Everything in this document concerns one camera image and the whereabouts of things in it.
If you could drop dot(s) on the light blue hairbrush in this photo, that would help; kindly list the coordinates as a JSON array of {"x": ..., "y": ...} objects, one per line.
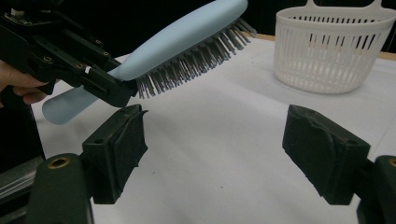
[{"x": 186, "y": 31}]

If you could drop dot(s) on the grey metal rail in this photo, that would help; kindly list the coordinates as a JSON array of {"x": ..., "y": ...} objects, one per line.
[{"x": 15, "y": 182}]

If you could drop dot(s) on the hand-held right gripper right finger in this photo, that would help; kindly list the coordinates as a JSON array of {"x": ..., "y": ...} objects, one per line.
[{"x": 323, "y": 155}]

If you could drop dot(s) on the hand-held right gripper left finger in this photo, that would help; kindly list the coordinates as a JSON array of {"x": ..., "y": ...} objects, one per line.
[{"x": 115, "y": 158}]

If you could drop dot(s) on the white slotted plastic basket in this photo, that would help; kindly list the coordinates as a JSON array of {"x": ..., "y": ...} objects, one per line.
[{"x": 327, "y": 71}]

